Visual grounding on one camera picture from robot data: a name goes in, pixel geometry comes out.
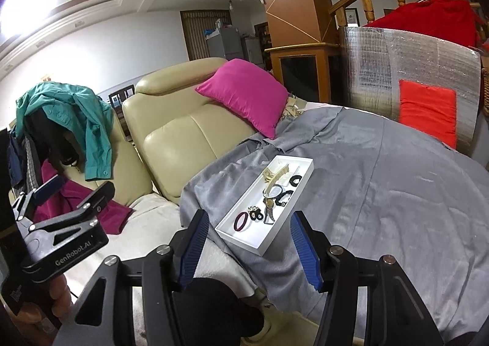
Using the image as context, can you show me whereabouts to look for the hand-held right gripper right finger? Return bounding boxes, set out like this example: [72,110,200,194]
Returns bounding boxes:
[289,211,446,346]

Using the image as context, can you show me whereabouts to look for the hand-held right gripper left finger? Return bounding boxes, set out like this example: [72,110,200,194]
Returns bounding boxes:
[51,209,210,346]

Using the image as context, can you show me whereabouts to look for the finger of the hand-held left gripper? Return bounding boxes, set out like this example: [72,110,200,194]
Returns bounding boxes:
[11,174,65,220]
[32,181,116,234]

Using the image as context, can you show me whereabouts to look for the gold wrist watch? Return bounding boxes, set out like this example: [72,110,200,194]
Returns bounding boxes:
[263,197,276,225]

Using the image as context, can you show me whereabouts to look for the white rectangular tray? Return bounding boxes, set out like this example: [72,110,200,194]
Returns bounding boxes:
[215,155,314,257]

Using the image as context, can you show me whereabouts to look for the beige hair claw clip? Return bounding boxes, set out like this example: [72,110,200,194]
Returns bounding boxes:
[263,163,291,197]

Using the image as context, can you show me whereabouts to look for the person's left hand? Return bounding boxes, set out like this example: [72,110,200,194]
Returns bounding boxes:
[50,273,73,328]

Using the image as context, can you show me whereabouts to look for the magenta garment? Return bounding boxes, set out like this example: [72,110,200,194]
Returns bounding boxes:
[32,160,132,236]

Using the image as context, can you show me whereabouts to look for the dark hanging clothes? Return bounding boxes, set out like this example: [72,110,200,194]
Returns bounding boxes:
[8,109,81,194]

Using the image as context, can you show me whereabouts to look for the teal shirt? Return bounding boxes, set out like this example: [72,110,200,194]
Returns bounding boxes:
[15,81,115,181]

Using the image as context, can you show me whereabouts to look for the grey cloth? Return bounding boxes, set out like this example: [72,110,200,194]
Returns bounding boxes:
[179,103,489,343]

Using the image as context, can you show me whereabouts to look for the dark wooden chair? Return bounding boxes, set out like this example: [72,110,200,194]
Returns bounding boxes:
[108,85,135,117]

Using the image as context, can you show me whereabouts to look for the beige leather sofa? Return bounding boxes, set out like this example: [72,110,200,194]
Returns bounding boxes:
[111,57,260,209]

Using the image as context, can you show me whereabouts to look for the patterned beige cloth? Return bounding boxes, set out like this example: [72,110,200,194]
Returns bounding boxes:
[281,95,306,119]

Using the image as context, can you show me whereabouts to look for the pink pillow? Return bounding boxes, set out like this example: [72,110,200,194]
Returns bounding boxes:
[195,58,289,140]

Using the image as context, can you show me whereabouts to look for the wooden cabinet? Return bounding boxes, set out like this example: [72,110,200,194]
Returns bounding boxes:
[264,42,340,106]

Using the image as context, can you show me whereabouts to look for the orange red cushion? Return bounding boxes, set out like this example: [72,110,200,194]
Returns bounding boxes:
[397,79,458,150]

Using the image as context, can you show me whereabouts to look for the bright ceiling light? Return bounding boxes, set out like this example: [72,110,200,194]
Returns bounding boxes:
[0,0,64,41]

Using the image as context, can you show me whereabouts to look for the silver foil mat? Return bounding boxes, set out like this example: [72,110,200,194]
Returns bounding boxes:
[339,27,483,157]

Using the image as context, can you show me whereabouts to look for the brown window blind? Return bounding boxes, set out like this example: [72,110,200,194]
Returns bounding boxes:
[180,9,232,61]

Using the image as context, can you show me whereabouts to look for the grey refrigerator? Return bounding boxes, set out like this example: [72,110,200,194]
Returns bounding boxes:
[206,28,245,61]

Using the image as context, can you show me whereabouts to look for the wicker basket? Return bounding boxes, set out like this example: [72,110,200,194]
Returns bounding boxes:
[479,67,489,117]

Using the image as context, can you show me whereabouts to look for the red cloth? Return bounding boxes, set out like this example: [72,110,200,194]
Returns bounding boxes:
[363,0,483,50]

